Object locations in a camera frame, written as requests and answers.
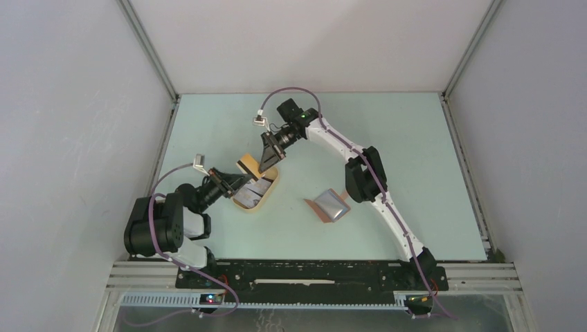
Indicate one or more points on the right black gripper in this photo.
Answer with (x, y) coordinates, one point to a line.
(273, 151)

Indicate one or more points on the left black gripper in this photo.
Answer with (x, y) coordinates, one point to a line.
(228, 184)

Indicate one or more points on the yellow oval tray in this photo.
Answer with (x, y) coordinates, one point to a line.
(272, 174)

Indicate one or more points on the tan credit card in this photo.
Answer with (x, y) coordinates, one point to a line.
(248, 165)

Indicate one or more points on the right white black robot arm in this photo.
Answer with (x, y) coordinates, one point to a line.
(365, 177)

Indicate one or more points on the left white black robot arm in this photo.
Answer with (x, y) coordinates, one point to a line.
(169, 226)

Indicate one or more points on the credit card stack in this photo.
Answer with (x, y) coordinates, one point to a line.
(252, 193)

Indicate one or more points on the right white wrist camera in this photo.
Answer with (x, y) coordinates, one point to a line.
(260, 121)

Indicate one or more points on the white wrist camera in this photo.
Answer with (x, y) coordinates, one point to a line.
(260, 121)
(199, 164)

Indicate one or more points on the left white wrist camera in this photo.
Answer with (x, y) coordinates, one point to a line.
(199, 164)

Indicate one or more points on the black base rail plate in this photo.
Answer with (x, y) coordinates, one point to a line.
(327, 282)

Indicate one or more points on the aluminium frame rail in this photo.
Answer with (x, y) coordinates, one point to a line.
(151, 283)

